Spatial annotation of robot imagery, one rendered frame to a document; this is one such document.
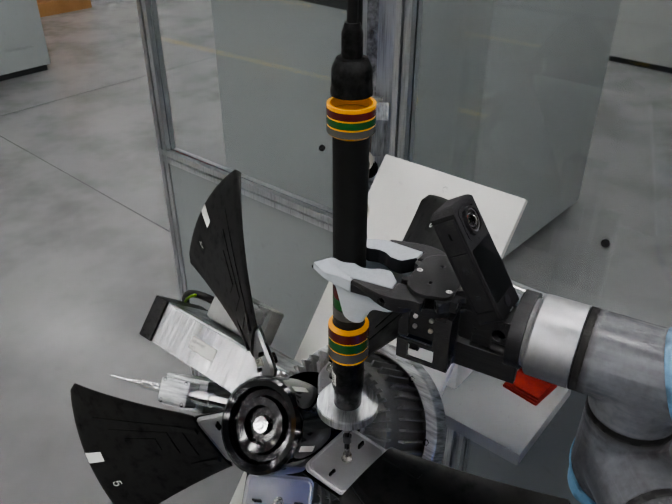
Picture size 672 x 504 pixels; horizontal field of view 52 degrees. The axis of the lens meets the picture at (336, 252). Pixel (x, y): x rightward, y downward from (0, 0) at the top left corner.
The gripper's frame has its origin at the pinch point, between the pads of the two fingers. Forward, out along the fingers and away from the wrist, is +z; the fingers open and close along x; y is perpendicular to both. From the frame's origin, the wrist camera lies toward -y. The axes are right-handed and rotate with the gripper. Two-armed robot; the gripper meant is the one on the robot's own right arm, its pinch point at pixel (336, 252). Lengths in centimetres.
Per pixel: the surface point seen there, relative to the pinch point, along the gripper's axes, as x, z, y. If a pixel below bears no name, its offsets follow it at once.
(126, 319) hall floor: 112, 166, 148
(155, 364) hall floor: 96, 135, 148
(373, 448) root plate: 3.2, -3.8, 29.4
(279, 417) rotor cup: -2.5, 6.2, 24.0
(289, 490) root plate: -3.0, 4.8, 35.9
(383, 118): 54, 20, 8
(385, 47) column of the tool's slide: 63, 25, -2
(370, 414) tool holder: -0.7, -5.0, 19.5
